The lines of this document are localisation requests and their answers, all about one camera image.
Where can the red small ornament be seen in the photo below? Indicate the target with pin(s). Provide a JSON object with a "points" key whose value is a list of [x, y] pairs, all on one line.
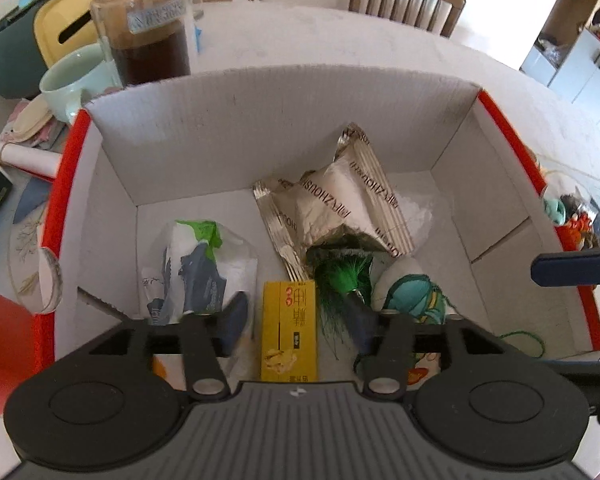
{"points": [[577, 224]]}

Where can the mint green cup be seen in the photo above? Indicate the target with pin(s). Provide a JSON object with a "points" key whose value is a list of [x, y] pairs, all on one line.
{"points": [[75, 85]]}

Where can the round embroidered fan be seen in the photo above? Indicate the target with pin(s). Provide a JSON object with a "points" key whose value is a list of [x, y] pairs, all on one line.
{"points": [[30, 260]]}

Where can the teal white round toy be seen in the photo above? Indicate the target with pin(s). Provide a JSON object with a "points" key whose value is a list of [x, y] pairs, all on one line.
{"points": [[410, 290]]}

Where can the green tissue box yellow lid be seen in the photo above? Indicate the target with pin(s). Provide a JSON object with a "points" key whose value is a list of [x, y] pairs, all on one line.
{"points": [[10, 55]]}

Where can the clear bag of small toys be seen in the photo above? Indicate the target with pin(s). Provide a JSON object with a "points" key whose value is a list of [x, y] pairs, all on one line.
{"points": [[597, 192]]}

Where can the red thermos bottle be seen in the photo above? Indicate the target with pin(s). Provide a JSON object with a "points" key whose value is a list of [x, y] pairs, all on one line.
{"points": [[0, 350]]}

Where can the red and white cardboard box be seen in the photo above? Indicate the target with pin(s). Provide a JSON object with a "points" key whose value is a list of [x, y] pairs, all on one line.
{"points": [[280, 135]]}

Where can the pink shaped coaster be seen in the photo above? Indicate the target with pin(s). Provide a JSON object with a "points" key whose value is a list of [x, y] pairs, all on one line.
{"points": [[45, 136]]}

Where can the white printed plastic bag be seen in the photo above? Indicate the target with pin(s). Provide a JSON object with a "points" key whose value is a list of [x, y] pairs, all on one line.
{"points": [[200, 270]]}

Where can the white and wood wardrobe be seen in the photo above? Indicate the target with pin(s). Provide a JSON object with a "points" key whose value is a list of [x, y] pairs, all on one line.
{"points": [[570, 60]]}

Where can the silver snack packet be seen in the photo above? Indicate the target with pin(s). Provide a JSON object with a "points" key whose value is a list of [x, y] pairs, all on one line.
{"points": [[330, 200]]}

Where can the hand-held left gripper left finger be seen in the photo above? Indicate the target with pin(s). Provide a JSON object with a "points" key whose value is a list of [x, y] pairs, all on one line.
{"points": [[235, 322]]}

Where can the clear plastic wrapper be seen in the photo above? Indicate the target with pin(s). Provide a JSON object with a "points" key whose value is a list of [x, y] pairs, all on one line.
{"points": [[417, 217]]}

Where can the white rolled paper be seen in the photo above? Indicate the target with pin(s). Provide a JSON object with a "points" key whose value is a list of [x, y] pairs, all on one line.
{"points": [[20, 157]]}

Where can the glass jar with dark liquid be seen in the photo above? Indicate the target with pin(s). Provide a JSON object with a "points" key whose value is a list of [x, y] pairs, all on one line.
{"points": [[150, 55]]}

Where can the yellow small box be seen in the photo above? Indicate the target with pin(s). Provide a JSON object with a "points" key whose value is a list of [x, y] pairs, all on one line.
{"points": [[289, 330]]}

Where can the teal small sachet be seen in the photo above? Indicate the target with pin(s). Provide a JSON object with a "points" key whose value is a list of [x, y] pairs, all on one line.
{"points": [[555, 210]]}

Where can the green tassel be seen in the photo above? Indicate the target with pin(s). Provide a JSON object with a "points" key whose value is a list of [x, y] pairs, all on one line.
{"points": [[337, 280]]}

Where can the beige shaped coaster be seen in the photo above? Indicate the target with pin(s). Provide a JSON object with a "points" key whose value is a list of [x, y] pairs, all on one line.
{"points": [[30, 116]]}

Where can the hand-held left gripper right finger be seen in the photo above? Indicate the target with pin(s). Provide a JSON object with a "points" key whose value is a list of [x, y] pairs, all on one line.
{"points": [[361, 327]]}

